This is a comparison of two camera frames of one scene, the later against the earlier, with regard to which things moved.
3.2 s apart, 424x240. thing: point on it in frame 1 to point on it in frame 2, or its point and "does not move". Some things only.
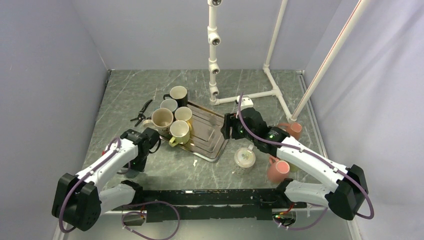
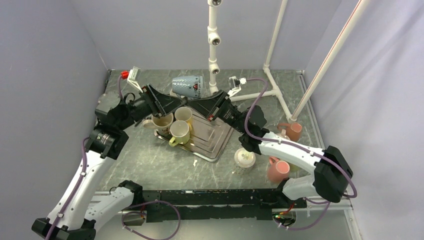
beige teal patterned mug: [161, 120] does not move
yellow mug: [184, 113] does not move
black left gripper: [140, 166] to [160, 104]
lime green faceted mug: [180, 129] does not move
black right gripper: [229, 121] to [212, 106]
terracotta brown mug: [293, 129] does not move
